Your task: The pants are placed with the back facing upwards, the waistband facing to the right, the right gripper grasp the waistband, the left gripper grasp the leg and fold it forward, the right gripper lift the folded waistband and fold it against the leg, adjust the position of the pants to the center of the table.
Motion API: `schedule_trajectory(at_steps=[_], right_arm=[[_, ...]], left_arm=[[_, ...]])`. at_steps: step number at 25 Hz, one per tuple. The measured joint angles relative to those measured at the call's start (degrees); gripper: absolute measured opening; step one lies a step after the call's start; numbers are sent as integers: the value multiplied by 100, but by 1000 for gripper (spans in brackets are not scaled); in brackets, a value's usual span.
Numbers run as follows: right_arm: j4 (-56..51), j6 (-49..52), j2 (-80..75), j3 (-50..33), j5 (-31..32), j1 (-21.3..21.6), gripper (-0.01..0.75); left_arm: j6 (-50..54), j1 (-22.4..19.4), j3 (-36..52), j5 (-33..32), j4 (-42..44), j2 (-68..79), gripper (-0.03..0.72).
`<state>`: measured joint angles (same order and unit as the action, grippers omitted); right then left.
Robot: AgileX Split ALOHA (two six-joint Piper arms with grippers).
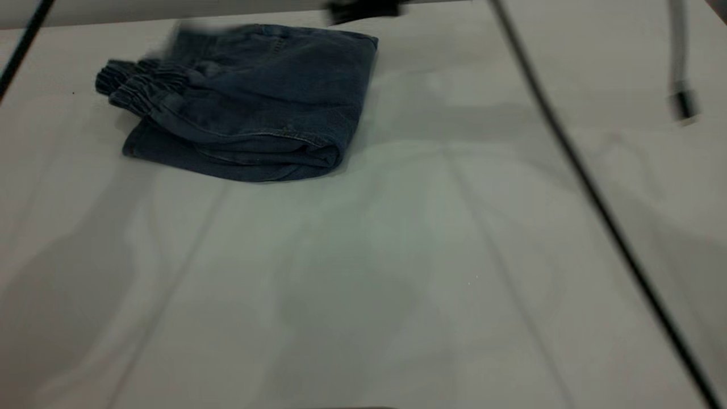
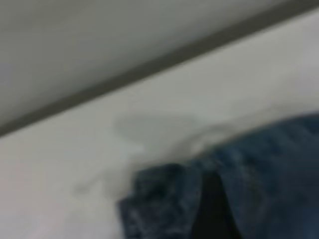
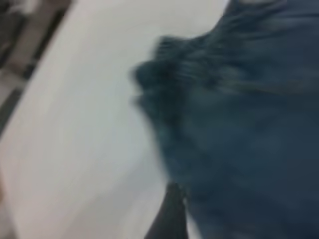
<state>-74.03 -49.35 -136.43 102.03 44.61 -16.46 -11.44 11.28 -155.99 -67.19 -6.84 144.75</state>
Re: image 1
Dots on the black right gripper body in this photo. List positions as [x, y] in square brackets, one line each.
[363, 10]

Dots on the blue denim shorts with print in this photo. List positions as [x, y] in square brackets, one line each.
[272, 96]

